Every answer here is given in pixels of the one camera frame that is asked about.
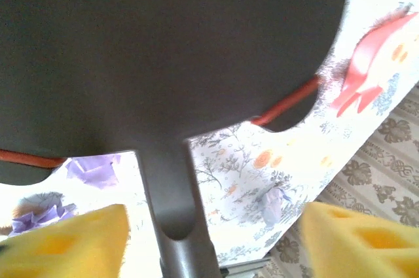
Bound floral print tablecloth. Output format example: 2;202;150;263
0;0;419;278

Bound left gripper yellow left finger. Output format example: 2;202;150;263
0;204;130;278

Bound purple paper scrap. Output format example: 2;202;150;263
8;202;78;236
65;155;122;190

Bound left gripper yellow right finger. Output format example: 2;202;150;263
301;201;419;278

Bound pink plastic dustpan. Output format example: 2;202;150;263
329;11;419;118

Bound dark brown hand brush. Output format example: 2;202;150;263
0;0;353;278

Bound small pale lilac paper scrap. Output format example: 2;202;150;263
261;188;292;226

